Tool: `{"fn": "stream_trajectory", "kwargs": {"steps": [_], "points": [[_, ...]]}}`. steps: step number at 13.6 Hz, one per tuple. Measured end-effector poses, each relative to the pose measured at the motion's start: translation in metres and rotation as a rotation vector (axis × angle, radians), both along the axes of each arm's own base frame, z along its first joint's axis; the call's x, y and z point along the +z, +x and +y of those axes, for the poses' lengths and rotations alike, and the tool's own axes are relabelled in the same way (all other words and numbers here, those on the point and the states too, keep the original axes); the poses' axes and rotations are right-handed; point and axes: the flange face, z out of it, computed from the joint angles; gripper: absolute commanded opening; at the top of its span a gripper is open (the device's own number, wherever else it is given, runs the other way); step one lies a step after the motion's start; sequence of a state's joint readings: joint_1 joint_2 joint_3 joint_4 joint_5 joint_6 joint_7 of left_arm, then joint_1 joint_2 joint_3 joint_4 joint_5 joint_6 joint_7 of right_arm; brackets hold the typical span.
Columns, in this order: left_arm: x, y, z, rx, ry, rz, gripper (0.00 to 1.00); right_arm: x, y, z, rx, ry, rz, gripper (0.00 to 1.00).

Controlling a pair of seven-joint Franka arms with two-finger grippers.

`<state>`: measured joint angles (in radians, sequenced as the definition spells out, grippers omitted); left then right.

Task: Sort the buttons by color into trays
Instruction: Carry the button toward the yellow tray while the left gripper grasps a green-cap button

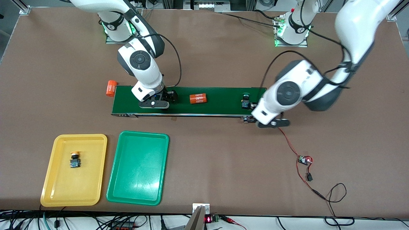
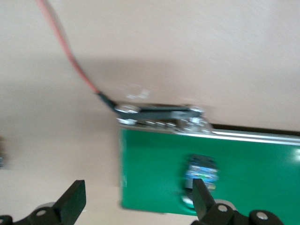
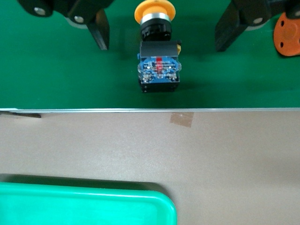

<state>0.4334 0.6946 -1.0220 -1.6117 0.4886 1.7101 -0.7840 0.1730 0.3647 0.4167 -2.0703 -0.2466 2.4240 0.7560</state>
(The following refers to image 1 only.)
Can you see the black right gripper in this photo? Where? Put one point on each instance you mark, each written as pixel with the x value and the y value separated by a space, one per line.
pixel 168 95

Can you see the green push button switch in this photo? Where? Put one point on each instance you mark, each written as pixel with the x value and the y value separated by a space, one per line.
pixel 245 102

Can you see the orange cylinder white print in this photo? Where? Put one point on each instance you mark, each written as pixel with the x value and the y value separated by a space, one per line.
pixel 198 98
pixel 111 88

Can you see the yellow push button switch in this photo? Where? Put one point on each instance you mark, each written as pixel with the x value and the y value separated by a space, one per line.
pixel 75 161

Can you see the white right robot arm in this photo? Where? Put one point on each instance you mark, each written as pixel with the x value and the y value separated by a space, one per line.
pixel 145 76

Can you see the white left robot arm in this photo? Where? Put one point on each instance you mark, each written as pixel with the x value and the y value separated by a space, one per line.
pixel 306 73

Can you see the green conveyor belt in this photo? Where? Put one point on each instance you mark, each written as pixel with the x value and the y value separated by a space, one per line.
pixel 223 102

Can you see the small circuit board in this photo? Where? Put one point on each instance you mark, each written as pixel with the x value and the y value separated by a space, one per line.
pixel 304 160

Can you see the green plastic tray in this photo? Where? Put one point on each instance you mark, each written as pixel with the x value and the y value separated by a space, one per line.
pixel 139 169

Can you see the red clip lead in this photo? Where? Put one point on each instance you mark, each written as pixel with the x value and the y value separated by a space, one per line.
pixel 231 220

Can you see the red LED display module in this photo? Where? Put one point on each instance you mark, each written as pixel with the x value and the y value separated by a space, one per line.
pixel 209 219

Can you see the yellow plastic tray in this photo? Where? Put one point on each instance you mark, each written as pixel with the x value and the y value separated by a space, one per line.
pixel 75 185

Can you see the red black power strip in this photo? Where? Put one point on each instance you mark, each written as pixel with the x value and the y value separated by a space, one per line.
pixel 123 226

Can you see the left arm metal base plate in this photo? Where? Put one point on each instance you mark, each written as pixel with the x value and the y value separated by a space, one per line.
pixel 289 45

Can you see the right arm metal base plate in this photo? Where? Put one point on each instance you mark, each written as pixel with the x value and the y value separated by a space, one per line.
pixel 138 25

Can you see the aluminium frame with light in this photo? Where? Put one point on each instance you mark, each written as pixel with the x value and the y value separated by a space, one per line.
pixel 207 5

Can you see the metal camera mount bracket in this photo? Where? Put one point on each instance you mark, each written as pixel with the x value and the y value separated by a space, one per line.
pixel 200 209

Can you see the aluminium corner post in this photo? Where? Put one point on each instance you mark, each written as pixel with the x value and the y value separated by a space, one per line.
pixel 24 9
pixel 392 14

